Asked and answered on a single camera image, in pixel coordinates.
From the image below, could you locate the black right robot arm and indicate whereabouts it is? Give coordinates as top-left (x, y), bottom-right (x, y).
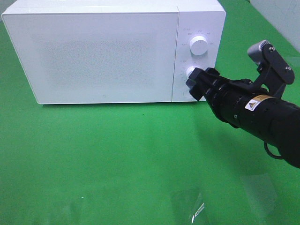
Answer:
top-left (200, 68), bottom-right (300, 168)

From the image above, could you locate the white microwave oven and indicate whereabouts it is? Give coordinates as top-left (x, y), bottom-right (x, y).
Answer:
top-left (1, 0), bottom-right (226, 105)

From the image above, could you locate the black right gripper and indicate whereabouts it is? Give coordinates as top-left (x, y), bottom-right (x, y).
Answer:
top-left (186, 67), bottom-right (288, 129)

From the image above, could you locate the round microwave door button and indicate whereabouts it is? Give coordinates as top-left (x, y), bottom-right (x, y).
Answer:
top-left (183, 89), bottom-right (193, 99)

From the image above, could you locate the white microwave door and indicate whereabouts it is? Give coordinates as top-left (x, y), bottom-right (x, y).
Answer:
top-left (3, 13), bottom-right (178, 105)

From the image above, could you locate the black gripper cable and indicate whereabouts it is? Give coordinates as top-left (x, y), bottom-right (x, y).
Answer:
top-left (263, 142), bottom-right (283, 160)

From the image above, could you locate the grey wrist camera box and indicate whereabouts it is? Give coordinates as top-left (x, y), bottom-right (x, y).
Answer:
top-left (247, 40), bottom-right (295, 85)

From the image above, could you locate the white microwave knob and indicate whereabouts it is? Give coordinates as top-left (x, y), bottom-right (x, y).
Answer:
top-left (189, 35), bottom-right (208, 56)
top-left (186, 66), bottom-right (195, 79)

